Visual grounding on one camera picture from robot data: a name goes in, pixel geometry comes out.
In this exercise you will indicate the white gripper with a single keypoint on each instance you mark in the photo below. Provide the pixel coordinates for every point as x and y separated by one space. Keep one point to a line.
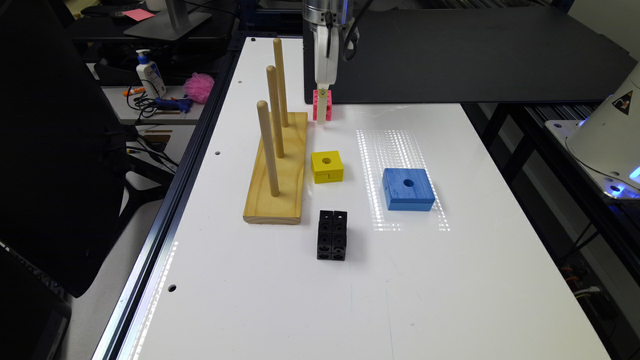
326 50

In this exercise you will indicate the pink cube block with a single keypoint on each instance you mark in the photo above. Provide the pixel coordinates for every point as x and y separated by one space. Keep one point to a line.
328 105

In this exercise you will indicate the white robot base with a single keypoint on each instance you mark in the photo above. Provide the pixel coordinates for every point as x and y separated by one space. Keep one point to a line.
606 144

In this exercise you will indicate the middle wooden peg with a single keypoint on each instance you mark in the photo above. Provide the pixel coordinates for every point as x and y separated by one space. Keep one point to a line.
271 72

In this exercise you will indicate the wooden peg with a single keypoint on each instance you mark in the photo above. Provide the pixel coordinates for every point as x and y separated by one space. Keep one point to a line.
271 72
268 146
280 74

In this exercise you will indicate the front wooden peg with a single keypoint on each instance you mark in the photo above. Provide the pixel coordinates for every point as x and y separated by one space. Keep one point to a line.
268 146

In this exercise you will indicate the yellow cube with hole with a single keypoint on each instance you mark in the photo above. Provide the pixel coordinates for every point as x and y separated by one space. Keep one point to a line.
327 167

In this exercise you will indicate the back wooden peg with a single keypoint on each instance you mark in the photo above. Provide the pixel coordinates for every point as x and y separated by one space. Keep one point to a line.
280 74

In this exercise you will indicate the blue block with hole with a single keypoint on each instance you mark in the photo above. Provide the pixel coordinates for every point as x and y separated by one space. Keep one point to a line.
407 189

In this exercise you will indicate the pink bath sponge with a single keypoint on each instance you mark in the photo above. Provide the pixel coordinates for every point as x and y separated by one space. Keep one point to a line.
198 87

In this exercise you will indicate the wooden peg base board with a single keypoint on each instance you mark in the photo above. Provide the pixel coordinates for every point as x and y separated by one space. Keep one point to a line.
263 208

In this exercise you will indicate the black cube block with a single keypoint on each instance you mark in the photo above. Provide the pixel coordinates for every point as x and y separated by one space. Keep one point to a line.
332 235

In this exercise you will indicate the blue glue gun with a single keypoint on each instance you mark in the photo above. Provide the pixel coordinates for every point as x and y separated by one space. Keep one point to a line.
183 105

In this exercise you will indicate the silver monitor stand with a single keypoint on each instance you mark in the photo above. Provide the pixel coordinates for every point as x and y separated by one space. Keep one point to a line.
170 22

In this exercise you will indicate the white lotion pump bottle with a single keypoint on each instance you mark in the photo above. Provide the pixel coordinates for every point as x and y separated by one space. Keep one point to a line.
149 75

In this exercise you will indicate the black panel board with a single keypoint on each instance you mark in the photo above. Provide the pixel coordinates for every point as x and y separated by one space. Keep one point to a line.
503 55

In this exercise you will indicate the pink sticky note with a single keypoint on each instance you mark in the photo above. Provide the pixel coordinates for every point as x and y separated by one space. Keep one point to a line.
138 14

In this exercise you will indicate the black office chair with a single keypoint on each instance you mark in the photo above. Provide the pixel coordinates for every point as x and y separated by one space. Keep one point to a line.
68 185

